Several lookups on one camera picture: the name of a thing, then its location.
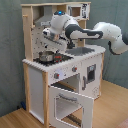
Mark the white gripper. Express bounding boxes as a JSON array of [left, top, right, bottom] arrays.
[[41, 27, 69, 54]]

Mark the red right stove knob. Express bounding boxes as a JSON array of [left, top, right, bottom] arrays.
[[71, 66, 79, 73]]

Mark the red left stove knob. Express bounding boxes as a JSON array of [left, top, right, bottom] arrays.
[[54, 73, 60, 79]]

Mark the grey sink basin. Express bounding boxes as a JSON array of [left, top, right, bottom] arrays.
[[66, 47, 94, 56]]

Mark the white microwave door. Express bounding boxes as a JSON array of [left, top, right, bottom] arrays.
[[67, 3, 91, 20]]

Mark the white cabinet door with dispenser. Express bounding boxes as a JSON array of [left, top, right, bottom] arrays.
[[82, 55, 102, 99]]

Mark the white oven door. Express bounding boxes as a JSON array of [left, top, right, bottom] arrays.
[[49, 86, 94, 128]]

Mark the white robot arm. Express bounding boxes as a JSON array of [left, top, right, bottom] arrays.
[[42, 11, 128, 55]]

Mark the black toy faucet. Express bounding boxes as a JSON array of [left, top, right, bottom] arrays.
[[67, 40, 75, 49]]

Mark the black stovetop with red burners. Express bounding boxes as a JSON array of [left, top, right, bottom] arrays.
[[34, 53, 71, 66]]

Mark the red stove knob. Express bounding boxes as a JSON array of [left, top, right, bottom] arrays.
[[54, 73, 60, 79], [71, 66, 79, 73]]

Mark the wooden toy kitchen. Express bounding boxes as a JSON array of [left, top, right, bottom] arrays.
[[22, 2, 105, 128]]

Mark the grey range hood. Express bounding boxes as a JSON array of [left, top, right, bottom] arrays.
[[34, 5, 57, 27]]

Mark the small metal pot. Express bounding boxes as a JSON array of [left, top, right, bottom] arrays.
[[39, 51, 54, 62]]

